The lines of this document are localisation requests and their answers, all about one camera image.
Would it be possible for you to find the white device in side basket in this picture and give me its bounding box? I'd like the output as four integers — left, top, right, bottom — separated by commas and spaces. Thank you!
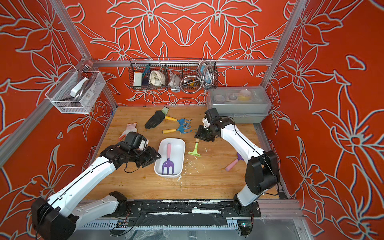
70, 78, 89, 98

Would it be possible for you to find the purple fork pink handle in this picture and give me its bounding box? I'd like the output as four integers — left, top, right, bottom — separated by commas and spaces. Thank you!
162, 143, 175, 175

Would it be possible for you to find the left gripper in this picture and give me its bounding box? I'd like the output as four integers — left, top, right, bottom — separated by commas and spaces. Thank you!
130, 146, 163, 167

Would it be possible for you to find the blue rake yellow handle middle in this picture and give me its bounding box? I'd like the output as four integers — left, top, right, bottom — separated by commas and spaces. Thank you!
162, 126, 193, 134

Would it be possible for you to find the black work glove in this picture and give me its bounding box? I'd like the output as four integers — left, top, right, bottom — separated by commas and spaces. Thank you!
145, 107, 169, 129

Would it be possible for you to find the white cloth in basket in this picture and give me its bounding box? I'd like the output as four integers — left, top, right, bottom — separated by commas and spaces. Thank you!
149, 71, 166, 87

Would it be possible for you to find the black wire wall basket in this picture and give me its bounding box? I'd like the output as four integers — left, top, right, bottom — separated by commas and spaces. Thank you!
129, 58, 219, 94

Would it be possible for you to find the blue rake yellow handle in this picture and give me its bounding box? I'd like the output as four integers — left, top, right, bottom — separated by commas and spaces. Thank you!
165, 116, 191, 126
162, 126, 193, 134

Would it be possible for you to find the red white work glove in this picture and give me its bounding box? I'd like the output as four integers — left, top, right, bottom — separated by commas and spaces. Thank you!
118, 123, 138, 141

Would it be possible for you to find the green rake wooden handle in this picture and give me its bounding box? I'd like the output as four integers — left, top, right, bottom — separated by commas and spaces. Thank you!
188, 139, 201, 157

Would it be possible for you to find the coiled grey cable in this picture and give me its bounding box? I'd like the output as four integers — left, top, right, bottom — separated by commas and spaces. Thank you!
180, 59, 215, 94

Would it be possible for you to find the purple rake pink handle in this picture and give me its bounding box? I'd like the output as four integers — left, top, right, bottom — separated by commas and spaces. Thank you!
225, 153, 244, 172

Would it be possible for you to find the white oval storage tray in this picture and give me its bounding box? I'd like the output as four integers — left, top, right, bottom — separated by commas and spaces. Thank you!
154, 138, 186, 178

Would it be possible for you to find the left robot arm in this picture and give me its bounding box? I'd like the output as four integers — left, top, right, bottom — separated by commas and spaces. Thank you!
31, 132, 161, 240

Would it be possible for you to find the blue rake yellow handle rear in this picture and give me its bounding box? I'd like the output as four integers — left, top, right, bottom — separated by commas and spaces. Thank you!
165, 116, 191, 126

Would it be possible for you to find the grey plastic tool box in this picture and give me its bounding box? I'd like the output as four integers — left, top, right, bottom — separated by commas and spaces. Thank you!
207, 87, 272, 124

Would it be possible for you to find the white box in basket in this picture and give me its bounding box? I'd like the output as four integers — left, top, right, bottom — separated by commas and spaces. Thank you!
133, 72, 143, 88

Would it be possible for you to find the white wire side basket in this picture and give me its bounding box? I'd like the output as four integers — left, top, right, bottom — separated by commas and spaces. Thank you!
45, 67, 106, 114

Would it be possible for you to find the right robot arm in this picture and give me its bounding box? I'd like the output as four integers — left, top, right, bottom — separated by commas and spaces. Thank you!
195, 108, 280, 216

